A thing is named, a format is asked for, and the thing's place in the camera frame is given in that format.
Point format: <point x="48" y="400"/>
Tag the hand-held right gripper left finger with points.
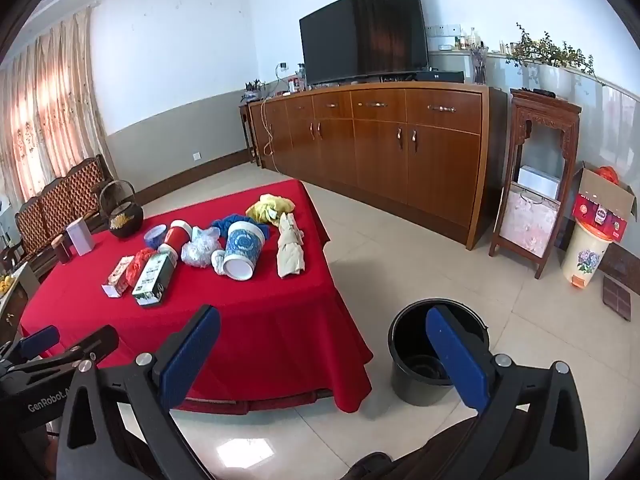
<point x="192" y="355"/>

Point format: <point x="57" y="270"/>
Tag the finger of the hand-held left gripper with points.
<point x="97" y="341"/>
<point x="40" y="339"/>

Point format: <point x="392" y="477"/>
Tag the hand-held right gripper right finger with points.
<point x="457" y="360"/>

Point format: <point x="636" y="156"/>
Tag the black plastic bucket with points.
<point x="415" y="385"/>

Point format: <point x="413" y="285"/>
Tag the red white carton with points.
<point x="117" y="277"/>

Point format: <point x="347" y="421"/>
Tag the green white carton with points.
<point x="152" y="280"/>

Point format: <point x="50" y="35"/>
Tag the white tissue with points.
<point x="219" y="262"/>

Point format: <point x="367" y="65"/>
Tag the clear plastic bag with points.
<point x="200" y="250"/>

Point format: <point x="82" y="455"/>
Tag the blue bowl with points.
<point x="155" y="237"/>

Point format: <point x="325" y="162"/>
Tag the red cup with white rim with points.
<point x="176" y="237"/>

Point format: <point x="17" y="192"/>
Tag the blue white paper bucket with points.
<point x="242" y="245"/>

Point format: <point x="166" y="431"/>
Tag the blue cloth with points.
<point x="225" y="222"/>

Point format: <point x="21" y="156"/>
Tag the beige paper bag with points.
<point x="290" y="255"/>

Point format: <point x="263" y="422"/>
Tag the yellow cloth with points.
<point x="270" y="205"/>

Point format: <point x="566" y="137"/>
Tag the dark brown jar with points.
<point x="62" y="252"/>

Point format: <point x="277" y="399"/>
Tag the person's leg in dark trousers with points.
<point x="430" y="450"/>

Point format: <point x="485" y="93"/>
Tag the white tin canister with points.
<point x="80" y="237"/>

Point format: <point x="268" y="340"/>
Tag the person's black shoe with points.
<point x="367" y="467"/>

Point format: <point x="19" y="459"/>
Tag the carved wooden bench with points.
<point x="60" y="200"/>

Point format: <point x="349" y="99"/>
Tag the pink floral gift bag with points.
<point x="530" y="225"/>

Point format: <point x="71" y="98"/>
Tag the white floral pedal bin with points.
<point x="585" y="260"/>

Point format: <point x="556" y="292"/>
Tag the brown bathroom scale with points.
<point x="617" y="299"/>

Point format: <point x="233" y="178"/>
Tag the white flat box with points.
<point x="539" y="182"/>

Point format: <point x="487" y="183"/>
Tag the long wooden sideboard cabinet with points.
<point x="380" y="160"/>

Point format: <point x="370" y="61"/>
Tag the open cardboard box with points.
<point x="600" y="190"/>

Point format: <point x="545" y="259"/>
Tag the beige floral curtain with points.
<point x="40" y="110"/>

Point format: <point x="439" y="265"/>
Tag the small dark wooden side table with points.
<point x="246" y="130"/>

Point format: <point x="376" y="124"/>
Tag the orange plastic bag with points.
<point x="607" y="174"/>

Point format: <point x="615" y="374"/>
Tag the carved wooden stand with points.
<point x="545" y="110"/>

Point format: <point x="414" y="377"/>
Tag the small potted plants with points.
<point x="251" y="92"/>

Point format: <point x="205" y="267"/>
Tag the black remote control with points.
<point x="544" y="92"/>

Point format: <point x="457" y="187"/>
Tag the black set-top box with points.
<point x="440" y="77"/>

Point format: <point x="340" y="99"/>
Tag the glass vase with stems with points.
<point x="479" y="70"/>

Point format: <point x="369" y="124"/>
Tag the green plant in white pot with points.
<point x="555" y="80"/>

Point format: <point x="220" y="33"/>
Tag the cluster of small bottles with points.
<point x="470" y="40"/>

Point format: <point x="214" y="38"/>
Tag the black flat screen television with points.
<point x="365" y="30"/>

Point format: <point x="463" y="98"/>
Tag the white wall socket panel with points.
<point x="444" y="30"/>

